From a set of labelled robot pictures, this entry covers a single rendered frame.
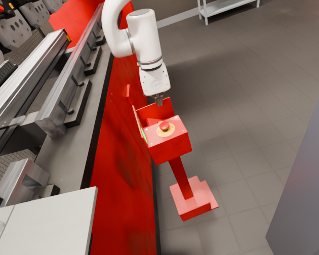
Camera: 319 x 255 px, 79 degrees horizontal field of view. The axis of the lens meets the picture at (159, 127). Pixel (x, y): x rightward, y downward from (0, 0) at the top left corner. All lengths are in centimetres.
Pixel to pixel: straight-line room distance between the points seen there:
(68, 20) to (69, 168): 196
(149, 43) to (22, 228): 54
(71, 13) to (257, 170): 221
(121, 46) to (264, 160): 127
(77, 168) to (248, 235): 103
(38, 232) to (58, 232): 4
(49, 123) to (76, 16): 176
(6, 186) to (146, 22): 57
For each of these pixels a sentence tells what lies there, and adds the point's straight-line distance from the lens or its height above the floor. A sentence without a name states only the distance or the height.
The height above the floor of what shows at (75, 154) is 87.
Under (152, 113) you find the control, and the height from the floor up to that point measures 76.
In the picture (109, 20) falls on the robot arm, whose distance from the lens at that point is 59.
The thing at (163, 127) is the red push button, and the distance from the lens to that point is 72.
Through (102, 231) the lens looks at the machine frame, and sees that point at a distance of 70.
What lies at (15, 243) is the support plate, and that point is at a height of 100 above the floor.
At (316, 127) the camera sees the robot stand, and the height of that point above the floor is 93.
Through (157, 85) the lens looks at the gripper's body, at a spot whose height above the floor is 93.
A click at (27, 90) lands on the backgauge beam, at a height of 94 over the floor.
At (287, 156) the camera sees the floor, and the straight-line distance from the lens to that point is 163.
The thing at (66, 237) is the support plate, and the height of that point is 100.
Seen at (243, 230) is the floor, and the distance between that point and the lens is 136.
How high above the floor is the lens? 131
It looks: 44 degrees down
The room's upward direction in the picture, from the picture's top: 22 degrees counter-clockwise
